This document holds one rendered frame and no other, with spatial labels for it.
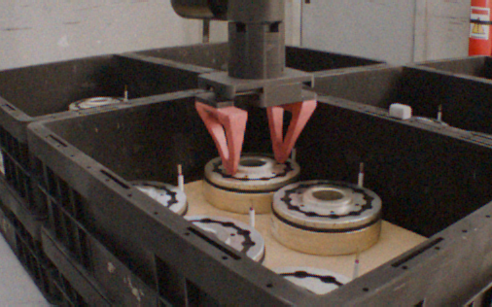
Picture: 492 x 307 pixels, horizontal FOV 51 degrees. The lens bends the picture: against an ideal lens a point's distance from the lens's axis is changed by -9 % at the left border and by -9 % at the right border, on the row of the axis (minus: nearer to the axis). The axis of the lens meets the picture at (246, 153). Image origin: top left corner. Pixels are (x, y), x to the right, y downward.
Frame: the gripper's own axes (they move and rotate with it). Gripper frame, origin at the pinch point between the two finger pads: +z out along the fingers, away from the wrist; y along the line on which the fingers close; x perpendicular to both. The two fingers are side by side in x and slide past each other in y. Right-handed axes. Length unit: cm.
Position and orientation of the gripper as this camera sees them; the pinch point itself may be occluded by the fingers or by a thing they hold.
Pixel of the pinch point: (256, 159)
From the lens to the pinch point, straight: 58.6
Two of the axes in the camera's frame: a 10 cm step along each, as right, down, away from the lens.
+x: 5.5, 2.7, -7.9
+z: 0.0, 9.5, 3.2
